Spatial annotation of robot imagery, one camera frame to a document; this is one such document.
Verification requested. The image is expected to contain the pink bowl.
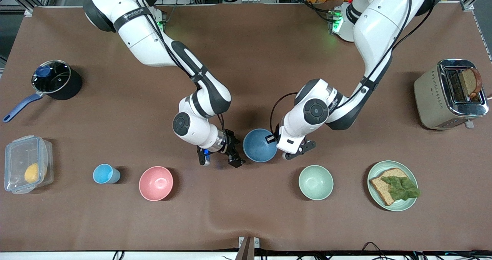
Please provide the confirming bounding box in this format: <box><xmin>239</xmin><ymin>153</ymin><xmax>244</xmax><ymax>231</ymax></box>
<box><xmin>139</xmin><ymin>166</ymin><xmax>174</xmax><ymax>202</ymax></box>

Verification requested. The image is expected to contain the clear plastic lidded container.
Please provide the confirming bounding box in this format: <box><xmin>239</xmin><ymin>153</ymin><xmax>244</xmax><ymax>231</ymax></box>
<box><xmin>4</xmin><ymin>135</ymin><xmax>54</xmax><ymax>194</ymax></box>

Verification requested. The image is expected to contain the brown table cover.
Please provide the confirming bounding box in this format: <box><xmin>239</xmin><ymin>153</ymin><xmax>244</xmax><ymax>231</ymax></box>
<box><xmin>0</xmin><ymin>2</ymin><xmax>492</xmax><ymax>252</ymax></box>

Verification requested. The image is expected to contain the blue bowl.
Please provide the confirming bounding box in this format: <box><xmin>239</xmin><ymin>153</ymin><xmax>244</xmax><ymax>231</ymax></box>
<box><xmin>243</xmin><ymin>128</ymin><xmax>278</xmax><ymax>163</ymax></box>

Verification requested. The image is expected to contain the pale green plate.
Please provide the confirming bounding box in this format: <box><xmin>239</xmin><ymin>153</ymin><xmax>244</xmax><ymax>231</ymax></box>
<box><xmin>367</xmin><ymin>160</ymin><xmax>419</xmax><ymax>212</ymax></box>

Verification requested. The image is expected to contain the toast slice in toaster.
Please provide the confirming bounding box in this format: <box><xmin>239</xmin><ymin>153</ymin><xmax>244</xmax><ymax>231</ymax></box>
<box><xmin>459</xmin><ymin>68</ymin><xmax>483</xmax><ymax>100</ymax></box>

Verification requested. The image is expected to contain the metal table edge bracket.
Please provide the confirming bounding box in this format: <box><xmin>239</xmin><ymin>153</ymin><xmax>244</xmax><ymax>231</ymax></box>
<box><xmin>238</xmin><ymin>236</ymin><xmax>260</xmax><ymax>260</ymax></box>

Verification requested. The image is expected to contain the brown bread slice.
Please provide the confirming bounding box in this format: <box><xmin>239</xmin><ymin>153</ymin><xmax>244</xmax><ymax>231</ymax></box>
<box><xmin>369</xmin><ymin>168</ymin><xmax>409</xmax><ymax>206</ymax></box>

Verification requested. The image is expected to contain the glass lid with blue knob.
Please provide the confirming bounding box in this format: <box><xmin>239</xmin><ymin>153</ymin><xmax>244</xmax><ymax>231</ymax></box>
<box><xmin>32</xmin><ymin>60</ymin><xmax>72</xmax><ymax>94</ymax></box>

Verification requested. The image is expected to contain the pale green bowl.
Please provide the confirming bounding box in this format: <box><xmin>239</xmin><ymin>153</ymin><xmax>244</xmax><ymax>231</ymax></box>
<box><xmin>298</xmin><ymin>165</ymin><xmax>334</xmax><ymax>201</ymax></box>

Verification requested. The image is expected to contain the green lettuce leaf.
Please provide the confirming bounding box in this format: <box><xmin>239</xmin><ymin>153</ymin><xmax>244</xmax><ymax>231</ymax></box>
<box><xmin>381</xmin><ymin>175</ymin><xmax>421</xmax><ymax>201</ymax></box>

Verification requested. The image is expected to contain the blue cup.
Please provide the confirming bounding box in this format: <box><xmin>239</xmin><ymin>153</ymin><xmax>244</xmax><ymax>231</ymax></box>
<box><xmin>93</xmin><ymin>163</ymin><xmax>121</xmax><ymax>184</ymax></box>

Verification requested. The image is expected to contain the black looped cable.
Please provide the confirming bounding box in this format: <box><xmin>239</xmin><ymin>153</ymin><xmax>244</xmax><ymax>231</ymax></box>
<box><xmin>361</xmin><ymin>242</ymin><xmax>387</xmax><ymax>253</ymax></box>

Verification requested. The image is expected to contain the black pot with blue handle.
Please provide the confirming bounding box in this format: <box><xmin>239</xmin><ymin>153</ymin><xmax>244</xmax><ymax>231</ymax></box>
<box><xmin>2</xmin><ymin>60</ymin><xmax>83</xmax><ymax>123</ymax></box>

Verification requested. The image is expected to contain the yellow lemon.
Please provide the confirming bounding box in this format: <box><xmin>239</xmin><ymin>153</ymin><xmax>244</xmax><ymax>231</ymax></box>
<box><xmin>24</xmin><ymin>163</ymin><xmax>47</xmax><ymax>183</ymax></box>

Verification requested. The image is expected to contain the beige and chrome toaster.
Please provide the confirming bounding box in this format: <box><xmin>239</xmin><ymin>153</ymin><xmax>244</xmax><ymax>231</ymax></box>
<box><xmin>414</xmin><ymin>58</ymin><xmax>489</xmax><ymax>130</ymax></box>

